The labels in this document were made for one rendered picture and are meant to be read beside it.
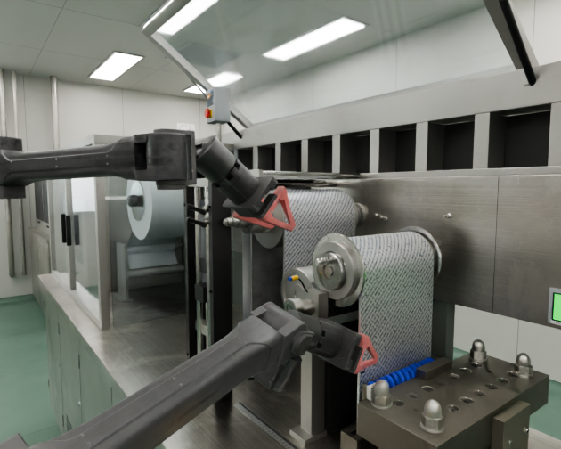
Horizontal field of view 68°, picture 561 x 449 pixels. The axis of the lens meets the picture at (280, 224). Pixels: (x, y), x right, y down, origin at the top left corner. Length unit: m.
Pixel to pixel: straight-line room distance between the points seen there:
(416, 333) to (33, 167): 0.81
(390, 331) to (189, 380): 0.50
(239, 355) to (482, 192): 0.67
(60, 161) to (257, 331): 0.41
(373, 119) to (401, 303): 0.54
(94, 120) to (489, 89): 5.69
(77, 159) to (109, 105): 5.68
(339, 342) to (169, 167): 0.40
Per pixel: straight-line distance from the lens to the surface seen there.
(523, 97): 1.01
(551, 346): 3.61
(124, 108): 6.44
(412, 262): 0.92
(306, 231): 1.01
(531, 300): 1.00
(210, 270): 1.00
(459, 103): 1.07
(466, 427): 0.80
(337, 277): 0.81
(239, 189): 0.66
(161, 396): 0.50
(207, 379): 0.52
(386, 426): 0.79
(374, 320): 0.86
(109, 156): 0.67
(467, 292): 1.06
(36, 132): 6.17
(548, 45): 3.61
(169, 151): 0.61
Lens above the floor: 1.41
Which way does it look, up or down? 5 degrees down
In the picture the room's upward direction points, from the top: straight up
